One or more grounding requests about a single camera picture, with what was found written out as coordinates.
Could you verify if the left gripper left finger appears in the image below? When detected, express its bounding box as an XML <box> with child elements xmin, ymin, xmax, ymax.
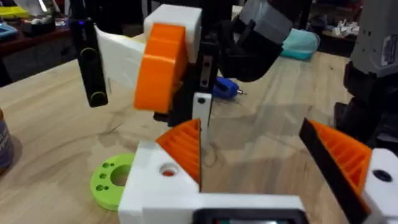
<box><xmin>118</xmin><ymin>118</ymin><xmax>203</xmax><ymax>224</ymax></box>

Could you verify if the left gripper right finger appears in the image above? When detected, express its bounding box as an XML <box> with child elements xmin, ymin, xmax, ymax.
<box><xmin>298</xmin><ymin>118</ymin><xmax>398</xmax><ymax>224</ymax></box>

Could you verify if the blue electric screwdriver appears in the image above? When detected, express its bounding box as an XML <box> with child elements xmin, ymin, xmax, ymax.
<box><xmin>212</xmin><ymin>76</ymin><xmax>248</xmax><ymax>101</ymax></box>

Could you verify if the green disc with holes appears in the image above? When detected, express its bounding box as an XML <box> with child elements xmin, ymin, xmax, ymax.
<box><xmin>90</xmin><ymin>152</ymin><xmax>136</xmax><ymax>212</ymax></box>

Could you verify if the white right wrist plate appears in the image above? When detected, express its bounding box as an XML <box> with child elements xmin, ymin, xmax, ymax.
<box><xmin>94</xmin><ymin>26</ymin><xmax>147</xmax><ymax>91</ymax></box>

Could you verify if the teal soft bag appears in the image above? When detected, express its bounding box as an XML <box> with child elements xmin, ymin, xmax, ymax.
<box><xmin>280</xmin><ymin>28</ymin><xmax>321</xmax><ymax>62</ymax></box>

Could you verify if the heap of white clutter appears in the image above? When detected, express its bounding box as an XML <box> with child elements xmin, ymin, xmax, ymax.
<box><xmin>323</xmin><ymin>18</ymin><xmax>361</xmax><ymax>39</ymax></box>

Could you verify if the grey-blue round tub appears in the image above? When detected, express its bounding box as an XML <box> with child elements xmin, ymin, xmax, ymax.
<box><xmin>0</xmin><ymin>108</ymin><xmax>15</xmax><ymax>175</ymax></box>

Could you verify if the blue box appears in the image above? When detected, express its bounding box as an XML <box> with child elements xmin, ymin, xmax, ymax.
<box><xmin>0</xmin><ymin>22</ymin><xmax>19</xmax><ymax>42</ymax></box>

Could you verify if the yellow tray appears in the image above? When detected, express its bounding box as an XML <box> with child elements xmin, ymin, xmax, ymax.
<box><xmin>0</xmin><ymin>5</ymin><xmax>30</xmax><ymax>20</ymax></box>

